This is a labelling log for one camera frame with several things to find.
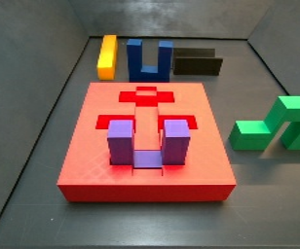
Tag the yellow rectangular bar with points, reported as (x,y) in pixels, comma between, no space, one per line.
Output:
(106,64)

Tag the purple U-shaped block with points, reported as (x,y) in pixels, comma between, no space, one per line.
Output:
(172,153)

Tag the black angled bracket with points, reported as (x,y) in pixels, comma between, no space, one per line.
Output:
(196,61)

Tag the blue U-shaped block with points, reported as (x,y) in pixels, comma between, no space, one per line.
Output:
(148,73)

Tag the red slotted board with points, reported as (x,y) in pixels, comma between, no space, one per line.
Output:
(89,179)

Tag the green stepped arch block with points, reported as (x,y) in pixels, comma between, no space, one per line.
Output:
(253,135)

